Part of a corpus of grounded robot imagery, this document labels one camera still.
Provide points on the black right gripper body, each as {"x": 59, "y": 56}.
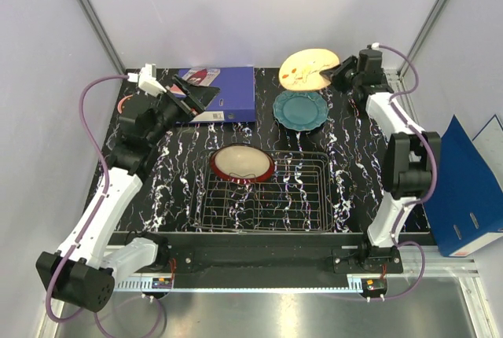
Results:
{"x": 344, "y": 77}

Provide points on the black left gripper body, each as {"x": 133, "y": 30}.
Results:
{"x": 172, "y": 110}

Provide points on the beige painted plate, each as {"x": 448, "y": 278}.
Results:
{"x": 301, "y": 71}

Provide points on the teal scalloped plate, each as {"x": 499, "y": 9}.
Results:
{"x": 300, "y": 111}

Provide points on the pink plastic cup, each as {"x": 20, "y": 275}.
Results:
{"x": 122, "y": 102}

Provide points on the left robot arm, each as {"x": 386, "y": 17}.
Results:
{"x": 79, "y": 272}

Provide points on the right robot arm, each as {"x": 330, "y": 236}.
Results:
{"x": 408, "y": 170}

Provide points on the red and white book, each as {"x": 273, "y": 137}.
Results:
{"x": 200, "y": 76}

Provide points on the blue lever arch binder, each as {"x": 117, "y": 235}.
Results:
{"x": 236, "y": 101}

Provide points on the red and black plate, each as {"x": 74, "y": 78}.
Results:
{"x": 242, "y": 164}

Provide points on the dark blue binder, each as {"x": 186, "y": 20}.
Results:
{"x": 465, "y": 211}

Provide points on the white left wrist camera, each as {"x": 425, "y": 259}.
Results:
{"x": 146, "y": 80}

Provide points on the metal wire dish rack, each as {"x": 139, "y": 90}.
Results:
{"x": 296, "y": 198}

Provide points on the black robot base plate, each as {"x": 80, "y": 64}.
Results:
{"x": 275, "y": 260}

